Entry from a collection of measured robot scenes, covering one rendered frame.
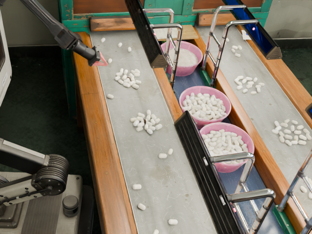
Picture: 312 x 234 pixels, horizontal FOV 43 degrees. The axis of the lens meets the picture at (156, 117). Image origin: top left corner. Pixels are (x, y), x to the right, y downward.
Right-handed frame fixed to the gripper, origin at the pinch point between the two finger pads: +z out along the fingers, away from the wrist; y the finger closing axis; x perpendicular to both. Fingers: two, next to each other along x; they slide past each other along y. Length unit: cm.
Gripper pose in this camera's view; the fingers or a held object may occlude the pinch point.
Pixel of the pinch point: (105, 64)
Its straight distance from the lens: 202.7
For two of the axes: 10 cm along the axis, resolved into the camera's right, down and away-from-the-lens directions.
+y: -2.2, -6.8, 7.0
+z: 6.9, 4.0, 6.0
